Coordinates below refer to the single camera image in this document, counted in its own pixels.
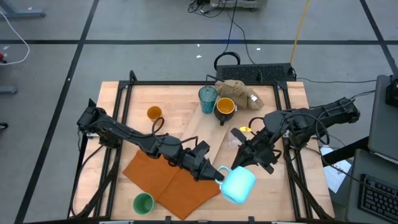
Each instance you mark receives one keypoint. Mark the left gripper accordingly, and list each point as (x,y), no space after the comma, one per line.
(196,163)

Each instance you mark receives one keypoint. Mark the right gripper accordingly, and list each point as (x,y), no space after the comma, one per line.
(261,149)

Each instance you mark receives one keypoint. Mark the clear glass cup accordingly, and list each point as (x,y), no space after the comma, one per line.
(234,141)

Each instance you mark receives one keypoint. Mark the black mug yellow inside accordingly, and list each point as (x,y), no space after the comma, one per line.
(225,107)

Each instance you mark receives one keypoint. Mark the green cup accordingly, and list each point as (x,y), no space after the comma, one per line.
(143,203)

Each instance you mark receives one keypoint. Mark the teal transparent tumbler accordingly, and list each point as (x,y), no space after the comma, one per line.
(207,99)

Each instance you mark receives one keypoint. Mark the small orange cup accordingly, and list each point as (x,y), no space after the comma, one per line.
(154,113)

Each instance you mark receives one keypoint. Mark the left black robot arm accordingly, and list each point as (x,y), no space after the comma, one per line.
(124,130)

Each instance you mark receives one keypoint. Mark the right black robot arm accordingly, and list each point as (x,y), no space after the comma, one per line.
(326,115)

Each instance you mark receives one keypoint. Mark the wooden cutting board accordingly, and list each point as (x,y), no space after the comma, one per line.
(205,130)

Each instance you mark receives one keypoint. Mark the orange cloth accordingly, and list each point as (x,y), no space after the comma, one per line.
(168,186)

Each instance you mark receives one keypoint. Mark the white paper sheet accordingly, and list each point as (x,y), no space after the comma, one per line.
(335,175)

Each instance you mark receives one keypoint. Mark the black computer case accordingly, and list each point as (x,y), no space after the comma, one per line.
(255,73)

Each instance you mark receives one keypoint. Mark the grey desk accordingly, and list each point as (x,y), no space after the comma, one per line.
(354,186)

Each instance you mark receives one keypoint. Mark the black keyboard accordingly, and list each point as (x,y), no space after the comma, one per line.
(379,199)

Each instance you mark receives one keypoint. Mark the grey laptop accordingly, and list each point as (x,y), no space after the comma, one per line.
(384,124)

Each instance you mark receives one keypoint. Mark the black device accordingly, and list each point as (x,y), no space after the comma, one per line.
(392,91)

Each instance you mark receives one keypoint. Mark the grey equipment cart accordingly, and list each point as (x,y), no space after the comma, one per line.
(237,3)

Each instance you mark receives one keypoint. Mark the grey table leg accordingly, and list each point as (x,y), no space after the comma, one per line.
(18,13)

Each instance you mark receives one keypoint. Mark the black aluminium rig frame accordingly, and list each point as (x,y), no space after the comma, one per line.
(186,83)

